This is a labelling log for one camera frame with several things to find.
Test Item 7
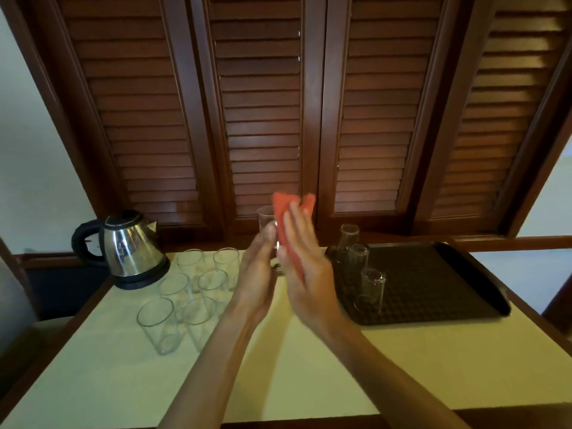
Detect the person's right hand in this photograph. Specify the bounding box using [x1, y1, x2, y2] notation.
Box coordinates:
[276, 200, 355, 343]

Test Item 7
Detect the person's left hand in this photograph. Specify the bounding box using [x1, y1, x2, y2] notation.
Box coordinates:
[232, 220, 280, 328]

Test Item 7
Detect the group of clear glasses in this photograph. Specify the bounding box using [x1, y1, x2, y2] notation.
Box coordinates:
[136, 247, 242, 356]

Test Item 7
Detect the red cloth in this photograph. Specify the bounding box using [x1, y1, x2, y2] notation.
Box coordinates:
[271, 191, 317, 282]

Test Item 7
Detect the dark brown textured tray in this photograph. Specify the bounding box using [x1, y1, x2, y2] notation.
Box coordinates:
[325, 241, 512, 327]

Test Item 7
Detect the person's left forearm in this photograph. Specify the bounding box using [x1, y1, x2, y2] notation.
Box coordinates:
[157, 306, 256, 429]

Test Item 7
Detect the person's right forearm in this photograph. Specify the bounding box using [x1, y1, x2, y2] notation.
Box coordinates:
[328, 324, 472, 429]

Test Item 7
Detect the steel electric kettle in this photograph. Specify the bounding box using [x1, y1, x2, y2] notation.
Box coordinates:
[114, 257, 171, 291]
[71, 209, 171, 291]

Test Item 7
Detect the brown louvered wooden shutter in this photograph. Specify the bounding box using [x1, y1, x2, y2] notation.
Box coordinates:
[26, 0, 224, 233]
[413, 0, 572, 237]
[187, 0, 327, 233]
[318, 0, 479, 231]

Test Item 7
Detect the brown wooden wall rail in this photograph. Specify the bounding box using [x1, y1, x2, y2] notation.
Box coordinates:
[451, 235, 572, 253]

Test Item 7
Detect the brown wooden door frame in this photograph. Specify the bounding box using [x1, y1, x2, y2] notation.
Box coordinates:
[543, 272, 572, 335]

